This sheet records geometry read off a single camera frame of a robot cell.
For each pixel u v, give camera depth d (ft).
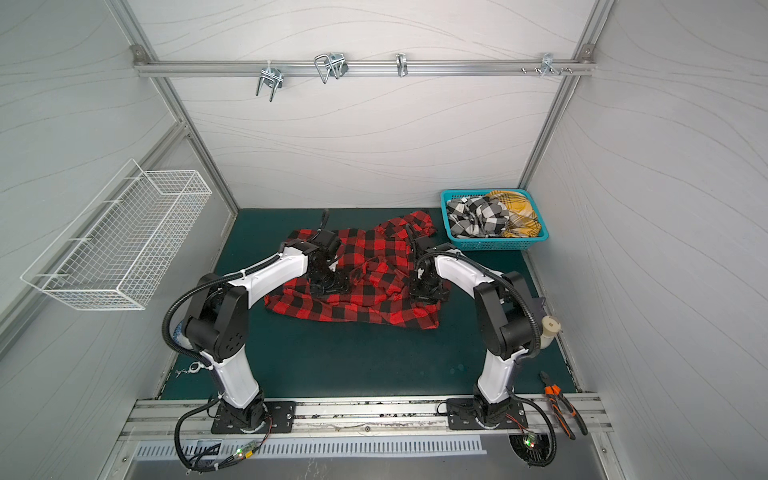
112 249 2.20
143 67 2.51
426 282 2.55
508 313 1.64
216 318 1.60
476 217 3.53
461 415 2.41
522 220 3.38
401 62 2.37
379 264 3.15
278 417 2.42
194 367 2.63
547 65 2.51
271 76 2.57
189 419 2.08
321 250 2.25
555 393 2.51
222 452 2.28
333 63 2.50
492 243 3.33
